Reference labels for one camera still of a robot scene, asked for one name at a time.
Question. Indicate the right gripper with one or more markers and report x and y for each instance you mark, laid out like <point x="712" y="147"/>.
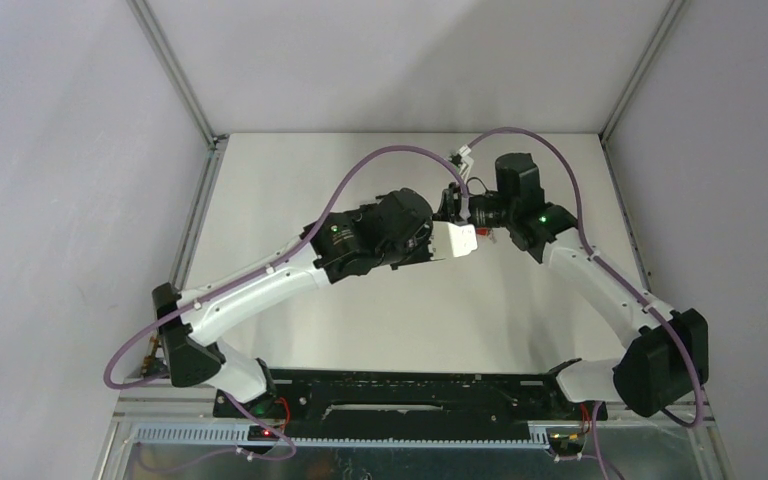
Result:
<point x="450" y="203"/>

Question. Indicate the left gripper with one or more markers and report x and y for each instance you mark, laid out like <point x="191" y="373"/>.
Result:
<point x="426" y="234"/>

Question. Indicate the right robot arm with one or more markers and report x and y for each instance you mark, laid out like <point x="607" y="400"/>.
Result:
<point x="666" y="351"/>

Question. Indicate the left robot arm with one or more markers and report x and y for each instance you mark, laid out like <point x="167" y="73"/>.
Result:
<point x="397" y="229"/>

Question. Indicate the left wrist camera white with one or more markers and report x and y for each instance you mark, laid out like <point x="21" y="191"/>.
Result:
<point x="449" y="241"/>

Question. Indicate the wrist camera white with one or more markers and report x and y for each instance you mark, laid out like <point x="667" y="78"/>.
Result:
<point x="449" y="241"/>
<point x="462" y="161"/>

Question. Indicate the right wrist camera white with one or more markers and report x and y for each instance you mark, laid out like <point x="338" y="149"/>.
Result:
<point x="462" y="161"/>

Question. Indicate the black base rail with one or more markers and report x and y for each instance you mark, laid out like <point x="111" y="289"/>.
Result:
<point x="355" y="406"/>

